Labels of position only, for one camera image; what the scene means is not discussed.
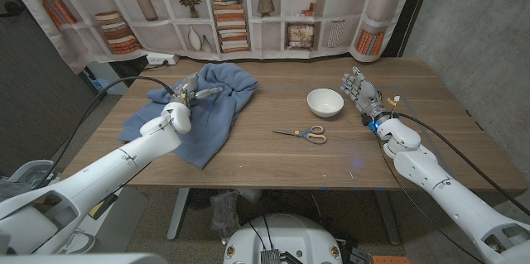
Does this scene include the white cabinet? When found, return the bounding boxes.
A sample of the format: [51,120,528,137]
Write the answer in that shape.
[84,61,129,96]

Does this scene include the grey floor board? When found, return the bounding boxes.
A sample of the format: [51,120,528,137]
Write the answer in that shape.
[74,187,149,253]

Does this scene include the orange box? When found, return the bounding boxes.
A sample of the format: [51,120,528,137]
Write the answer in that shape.
[372,255,411,264]

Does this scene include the black backdrop stand pole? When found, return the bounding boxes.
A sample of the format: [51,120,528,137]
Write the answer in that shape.
[380,0,436,59]

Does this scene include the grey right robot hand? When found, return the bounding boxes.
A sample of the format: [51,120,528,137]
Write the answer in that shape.
[339,65,384,120]

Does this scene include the blue hoodie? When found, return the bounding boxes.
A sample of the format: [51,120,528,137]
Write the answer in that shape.
[117,61,258,170]

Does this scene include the clear plastic bag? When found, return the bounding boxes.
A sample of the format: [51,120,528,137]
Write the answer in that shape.
[210,191,241,240]

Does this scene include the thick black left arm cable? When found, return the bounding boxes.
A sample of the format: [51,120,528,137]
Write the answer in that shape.
[35,75,175,190]

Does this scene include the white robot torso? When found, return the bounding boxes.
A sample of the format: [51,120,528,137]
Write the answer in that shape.
[222,213,344,264]

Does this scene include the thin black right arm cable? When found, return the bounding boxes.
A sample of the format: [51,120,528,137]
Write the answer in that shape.
[374,131,485,264]

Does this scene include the white plastic base housing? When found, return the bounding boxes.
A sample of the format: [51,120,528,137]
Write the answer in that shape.
[7,159,57,190]

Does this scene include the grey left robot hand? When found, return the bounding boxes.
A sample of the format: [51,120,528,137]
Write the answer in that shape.
[171,72,224,108]

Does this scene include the white grey sneaker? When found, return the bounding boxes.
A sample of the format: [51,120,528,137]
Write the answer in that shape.
[53,233,96,256]

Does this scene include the black yellow foot pedal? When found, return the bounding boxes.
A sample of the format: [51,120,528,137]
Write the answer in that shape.
[89,191,119,220]

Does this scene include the white power strip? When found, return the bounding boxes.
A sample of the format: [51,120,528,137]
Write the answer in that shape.
[145,51,180,66]

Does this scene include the white ceramic bowl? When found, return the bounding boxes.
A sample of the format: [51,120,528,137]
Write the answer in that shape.
[306,88,345,118]

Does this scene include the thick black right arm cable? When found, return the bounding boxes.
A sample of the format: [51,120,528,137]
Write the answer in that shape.
[395,111,530,218]

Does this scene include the grey metal table leg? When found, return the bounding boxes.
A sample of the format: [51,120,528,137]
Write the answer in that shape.
[374,189,402,247]
[166,188,190,242]

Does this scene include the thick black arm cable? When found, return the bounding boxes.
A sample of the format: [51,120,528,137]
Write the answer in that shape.
[35,75,175,190]
[395,111,530,218]

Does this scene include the orange handled scissors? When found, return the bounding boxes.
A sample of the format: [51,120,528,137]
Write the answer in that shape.
[272,125,328,146]

